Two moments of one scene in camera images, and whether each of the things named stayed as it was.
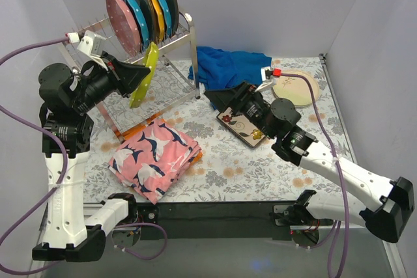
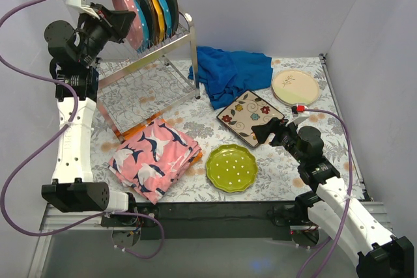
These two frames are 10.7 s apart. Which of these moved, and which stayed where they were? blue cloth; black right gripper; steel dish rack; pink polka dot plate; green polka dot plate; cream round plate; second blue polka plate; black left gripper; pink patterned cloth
Moved: green polka dot plate; black right gripper; black left gripper; pink polka dot plate
Stayed: second blue polka plate; blue cloth; steel dish rack; cream round plate; pink patterned cloth
